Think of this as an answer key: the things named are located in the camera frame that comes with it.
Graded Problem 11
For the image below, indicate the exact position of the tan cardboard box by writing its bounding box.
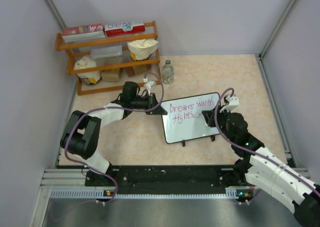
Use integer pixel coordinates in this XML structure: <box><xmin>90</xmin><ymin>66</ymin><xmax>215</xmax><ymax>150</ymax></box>
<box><xmin>101</xmin><ymin>68</ymin><xmax>123</xmax><ymax>82</ymax></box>

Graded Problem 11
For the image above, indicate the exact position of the grey slotted cable duct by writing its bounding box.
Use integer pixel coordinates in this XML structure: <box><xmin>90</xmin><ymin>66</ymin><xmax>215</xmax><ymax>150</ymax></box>
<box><xmin>50</xmin><ymin>188</ymin><xmax>254</xmax><ymax>201</ymax></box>

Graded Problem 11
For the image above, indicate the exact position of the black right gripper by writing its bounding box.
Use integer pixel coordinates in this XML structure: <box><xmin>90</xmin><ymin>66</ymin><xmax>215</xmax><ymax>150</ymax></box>
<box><xmin>203</xmin><ymin>104</ymin><xmax>236</xmax><ymax>143</ymax></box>

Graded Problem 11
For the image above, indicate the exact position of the clear glass bottle green cap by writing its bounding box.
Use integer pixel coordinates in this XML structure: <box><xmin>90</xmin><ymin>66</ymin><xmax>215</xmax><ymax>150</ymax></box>
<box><xmin>162</xmin><ymin>60</ymin><xmax>174</xmax><ymax>85</ymax></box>

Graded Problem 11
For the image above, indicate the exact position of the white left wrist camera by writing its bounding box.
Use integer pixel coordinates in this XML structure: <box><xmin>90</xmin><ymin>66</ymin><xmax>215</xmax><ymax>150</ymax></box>
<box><xmin>143</xmin><ymin>78</ymin><xmax>157</xmax><ymax>90</ymax></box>

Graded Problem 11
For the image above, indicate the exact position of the red white box right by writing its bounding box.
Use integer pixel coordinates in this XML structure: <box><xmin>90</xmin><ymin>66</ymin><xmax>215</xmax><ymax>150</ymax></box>
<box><xmin>104</xmin><ymin>21</ymin><xmax>146</xmax><ymax>38</ymax></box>

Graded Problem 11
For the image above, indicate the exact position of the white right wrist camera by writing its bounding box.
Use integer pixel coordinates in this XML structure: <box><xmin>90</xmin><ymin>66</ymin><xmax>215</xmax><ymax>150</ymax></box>
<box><xmin>219</xmin><ymin>94</ymin><xmax>240</xmax><ymax>113</ymax></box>

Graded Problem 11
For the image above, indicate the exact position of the white flour bag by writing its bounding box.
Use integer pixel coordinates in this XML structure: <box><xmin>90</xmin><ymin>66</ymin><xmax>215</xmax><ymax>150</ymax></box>
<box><xmin>73</xmin><ymin>56</ymin><xmax>102</xmax><ymax>86</ymax></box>

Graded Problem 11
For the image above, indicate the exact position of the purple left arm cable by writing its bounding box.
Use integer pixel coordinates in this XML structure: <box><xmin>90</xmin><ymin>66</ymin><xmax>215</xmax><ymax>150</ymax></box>
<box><xmin>65</xmin><ymin>72</ymin><xmax>165</xmax><ymax>205</ymax></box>

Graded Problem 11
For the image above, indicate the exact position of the red white box left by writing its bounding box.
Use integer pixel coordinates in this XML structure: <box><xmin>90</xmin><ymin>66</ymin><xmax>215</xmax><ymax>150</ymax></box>
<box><xmin>61</xmin><ymin>23</ymin><xmax>105</xmax><ymax>43</ymax></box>

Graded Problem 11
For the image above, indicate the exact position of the cream paper bag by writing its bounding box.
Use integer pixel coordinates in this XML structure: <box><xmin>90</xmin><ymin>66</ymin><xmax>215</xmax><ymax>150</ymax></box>
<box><xmin>127</xmin><ymin>38</ymin><xmax>159</xmax><ymax>61</ymax></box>

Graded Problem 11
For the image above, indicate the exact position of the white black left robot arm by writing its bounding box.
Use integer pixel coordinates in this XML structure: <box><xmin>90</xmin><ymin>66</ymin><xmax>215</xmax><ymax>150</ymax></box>
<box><xmin>60</xmin><ymin>79</ymin><xmax>168</xmax><ymax>186</ymax></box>

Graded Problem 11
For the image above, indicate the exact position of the black framed whiteboard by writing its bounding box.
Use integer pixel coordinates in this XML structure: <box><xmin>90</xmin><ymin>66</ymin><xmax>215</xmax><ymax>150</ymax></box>
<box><xmin>161</xmin><ymin>92</ymin><xmax>220</xmax><ymax>144</ymax></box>

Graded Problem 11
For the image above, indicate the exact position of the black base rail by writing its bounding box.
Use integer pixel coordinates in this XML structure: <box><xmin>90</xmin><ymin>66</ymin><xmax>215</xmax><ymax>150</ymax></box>
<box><xmin>85</xmin><ymin>165</ymin><xmax>254</xmax><ymax>194</ymax></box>

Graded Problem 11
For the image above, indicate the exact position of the red white box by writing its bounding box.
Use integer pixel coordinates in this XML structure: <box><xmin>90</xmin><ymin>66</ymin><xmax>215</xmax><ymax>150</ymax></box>
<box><xmin>104</xmin><ymin>21</ymin><xmax>146</xmax><ymax>38</ymax></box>
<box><xmin>61</xmin><ymin>23</ymin><xmax>105</xmax><ymax>43</ymax></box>

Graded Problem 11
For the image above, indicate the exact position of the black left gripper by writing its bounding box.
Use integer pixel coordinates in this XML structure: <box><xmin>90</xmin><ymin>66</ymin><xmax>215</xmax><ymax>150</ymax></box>
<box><xmin>130</xmin><ymin>92</ymin><xmax>167</xmax><ymax>115</ymax></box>

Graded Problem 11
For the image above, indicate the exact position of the clear plastic container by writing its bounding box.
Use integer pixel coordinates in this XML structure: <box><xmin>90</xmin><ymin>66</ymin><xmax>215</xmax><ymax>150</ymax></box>
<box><xmin>90</xmin><ymin>45</ymin><xmax>124</xmax><ymax>66</ymax></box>

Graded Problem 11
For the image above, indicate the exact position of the orange wooden shelf rack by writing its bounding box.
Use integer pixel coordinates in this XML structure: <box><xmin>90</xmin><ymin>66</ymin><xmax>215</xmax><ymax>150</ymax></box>
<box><xmin>55</xmin><ymin>21</ymin><xmax>161</xmax><ymax>95</ymax></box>

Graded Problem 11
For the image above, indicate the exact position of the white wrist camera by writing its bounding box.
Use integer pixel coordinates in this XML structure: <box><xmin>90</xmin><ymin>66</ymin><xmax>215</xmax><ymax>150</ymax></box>
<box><xmin>143</xmin><ymin>78</ymin><xmax>157</xmax><ymax>90</ymax></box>
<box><xmin>219</xmin><ymin>94</ymin><xmax>240</xmax><ymax>113</ymax></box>

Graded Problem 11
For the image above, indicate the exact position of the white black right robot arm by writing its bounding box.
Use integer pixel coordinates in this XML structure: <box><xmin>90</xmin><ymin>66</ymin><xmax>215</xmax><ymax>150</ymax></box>
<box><xmin>201</xmin><ymin>106</ymin><xmax>320</xmax><ymax>227</ymax></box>

